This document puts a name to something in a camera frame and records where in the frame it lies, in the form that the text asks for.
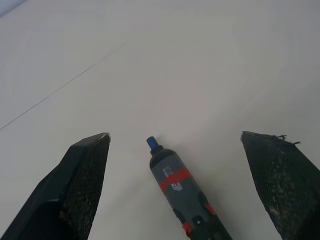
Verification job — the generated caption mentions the grey electric screwdriver red band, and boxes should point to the grey electric screwdriver red band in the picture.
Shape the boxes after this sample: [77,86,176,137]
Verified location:
[146,136,234,240]

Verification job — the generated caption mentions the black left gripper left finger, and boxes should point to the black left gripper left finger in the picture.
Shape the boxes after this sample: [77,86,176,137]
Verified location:
[0,132,112,240]

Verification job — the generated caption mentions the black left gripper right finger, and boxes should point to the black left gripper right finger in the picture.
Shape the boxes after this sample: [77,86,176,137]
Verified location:
[240,130,320,240]

